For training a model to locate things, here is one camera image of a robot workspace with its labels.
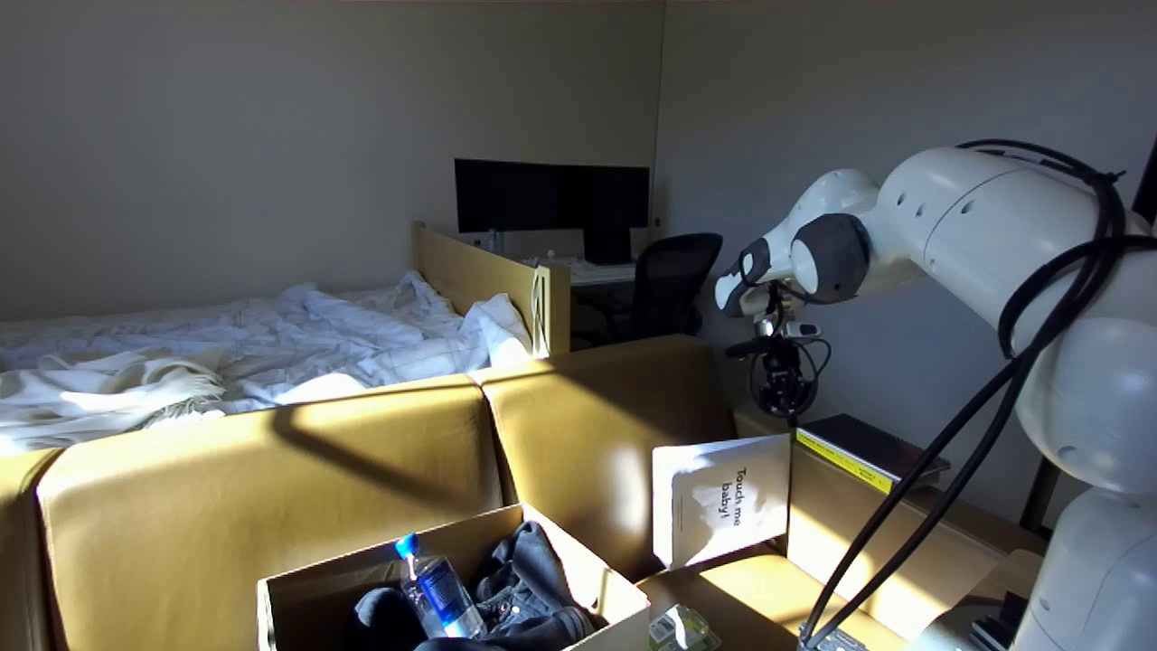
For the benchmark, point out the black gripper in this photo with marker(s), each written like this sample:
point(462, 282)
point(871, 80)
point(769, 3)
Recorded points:
point(791, 368)

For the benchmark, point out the white paper sheet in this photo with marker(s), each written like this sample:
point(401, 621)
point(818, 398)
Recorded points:
point(722, 499)

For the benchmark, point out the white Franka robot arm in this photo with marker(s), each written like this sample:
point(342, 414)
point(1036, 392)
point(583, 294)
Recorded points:
point(1059, 363)

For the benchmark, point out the dark book with yellow edge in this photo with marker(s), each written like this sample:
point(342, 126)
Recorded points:
point(862, 450)

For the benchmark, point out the open cardboard box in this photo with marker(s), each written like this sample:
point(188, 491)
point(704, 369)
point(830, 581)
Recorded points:
point(311, 590)

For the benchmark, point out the large cardboard box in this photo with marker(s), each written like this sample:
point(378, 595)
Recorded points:
point(182, 517)

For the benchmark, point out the black office chair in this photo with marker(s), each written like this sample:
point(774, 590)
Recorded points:
point(673, 275)

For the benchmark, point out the white desk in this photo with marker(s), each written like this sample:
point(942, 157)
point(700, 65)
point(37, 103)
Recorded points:
point(599, 271)

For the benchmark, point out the small green clear packet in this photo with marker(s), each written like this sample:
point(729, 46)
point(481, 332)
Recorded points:
point(686, 629)

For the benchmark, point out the dark clothing bundle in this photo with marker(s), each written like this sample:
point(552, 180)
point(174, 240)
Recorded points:
point(530, 598)

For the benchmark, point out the black computer monitor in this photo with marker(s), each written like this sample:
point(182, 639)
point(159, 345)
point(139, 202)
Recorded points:
point(544, 202)

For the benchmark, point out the clear water bottle blue label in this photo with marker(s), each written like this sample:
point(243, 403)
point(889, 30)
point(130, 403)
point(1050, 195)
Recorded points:
point(437, 595)

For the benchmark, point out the black stand pole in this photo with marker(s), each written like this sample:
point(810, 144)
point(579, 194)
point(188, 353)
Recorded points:
point(1146, 182)

